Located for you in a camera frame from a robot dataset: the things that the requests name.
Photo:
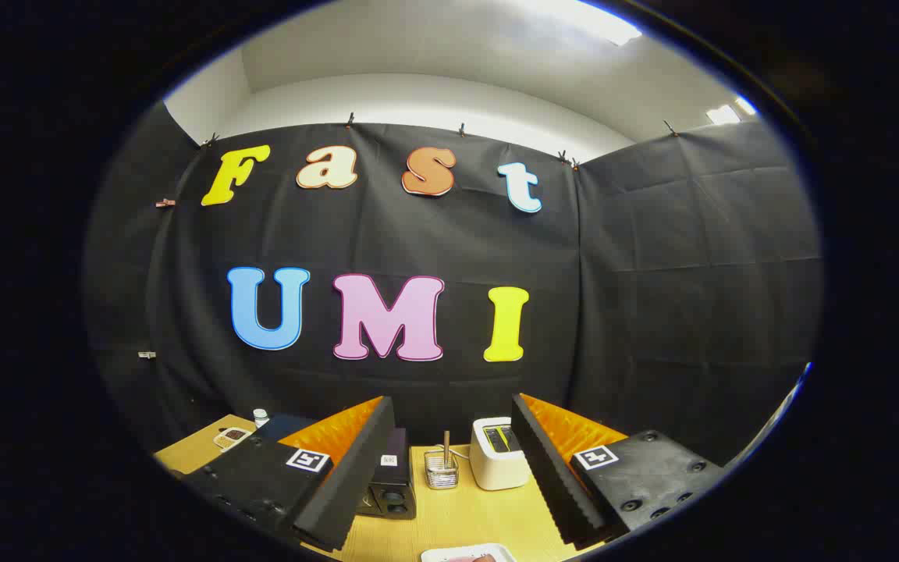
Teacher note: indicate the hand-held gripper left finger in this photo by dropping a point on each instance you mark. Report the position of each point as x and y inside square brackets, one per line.
[356, 468]

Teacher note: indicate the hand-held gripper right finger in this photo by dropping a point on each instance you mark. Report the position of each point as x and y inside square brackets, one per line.
[547, 468]

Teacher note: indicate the black toaster oven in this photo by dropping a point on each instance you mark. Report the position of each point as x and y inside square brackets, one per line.
[395, 488]

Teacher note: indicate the pink ham slice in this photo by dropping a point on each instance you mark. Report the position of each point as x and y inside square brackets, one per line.
[474, 558]

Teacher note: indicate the white square plate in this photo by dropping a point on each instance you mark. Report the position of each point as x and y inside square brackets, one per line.
[438, 555]

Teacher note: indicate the white bread toaster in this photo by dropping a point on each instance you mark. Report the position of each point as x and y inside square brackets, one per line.
[492, 468]

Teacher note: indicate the small white bottle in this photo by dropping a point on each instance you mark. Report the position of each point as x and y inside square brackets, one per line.
[261, 419]

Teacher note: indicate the ceiling light panel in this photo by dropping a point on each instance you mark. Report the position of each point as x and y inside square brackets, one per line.
[723, 115]

